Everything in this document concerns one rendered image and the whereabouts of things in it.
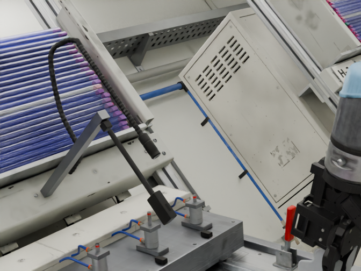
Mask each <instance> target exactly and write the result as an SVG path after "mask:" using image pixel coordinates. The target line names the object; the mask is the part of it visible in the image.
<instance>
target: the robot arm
mask: <svg viewBox="0 0 361 271"><path fill-rule="evenodd" d="M339 96H340V99H339V102H338V107H337V111H336V115H335V120H334V124H333V128H332V132H331V136H330V141H329V145H328V149H327V154H326V156H324V157H323V158H322V159H320V161H319V162H314V163H312V165H311V169H310V172H311V173H313V174H314V179H313V183H312V188H311V192H310V194H309V195H307V196H305V197H304V199H303V200H302V201H301V202H299V203H297V207H296V210H295V214H294V219H293V224H292V228H291V233H290V234H292V235H294V236H295V237H297V238H299V239H301V241H302V242H303V243H305V244H307V245H309V246H311V247H314V246H318V247H321V248H322V249H321V248H317V249H316V250H315V251H314V259H313V260H300V261H299V263H298V269H299V271H350V270H351V267H352V266H353V264H354V263H355V260H356V257H357V255H358V252H359V250H360V248H361V61H358V62H355V63H353V64H352V65H351V66H350V67H349V68H348V70H347V73H346V77H345V80H344V84H343V87H342V90H341V91H340V93H339ZM306 201H311V202H312V203H310V202H306ZM305 202H306V203H305ZM298 214H300V215H299V219H298V224H297V228H295V224H296V221H297V216H298Z"/></svg>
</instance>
